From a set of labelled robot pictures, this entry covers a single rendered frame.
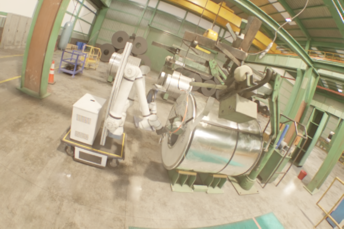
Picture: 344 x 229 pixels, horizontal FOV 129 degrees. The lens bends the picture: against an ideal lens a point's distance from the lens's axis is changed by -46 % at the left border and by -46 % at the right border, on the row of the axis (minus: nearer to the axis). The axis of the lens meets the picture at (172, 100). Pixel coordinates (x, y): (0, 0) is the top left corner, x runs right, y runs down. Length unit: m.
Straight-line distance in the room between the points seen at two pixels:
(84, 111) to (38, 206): 1.27
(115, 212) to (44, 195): 0.84
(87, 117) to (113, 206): 1.12
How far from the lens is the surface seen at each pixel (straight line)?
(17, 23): 11.20
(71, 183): 2.12
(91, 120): 1.98
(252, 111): 1.04
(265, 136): 8.07
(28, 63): 4.54
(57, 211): 1.90
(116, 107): 1.63
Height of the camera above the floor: 1.66
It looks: 12 degrees down
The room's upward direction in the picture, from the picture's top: 21 degrees clockwise
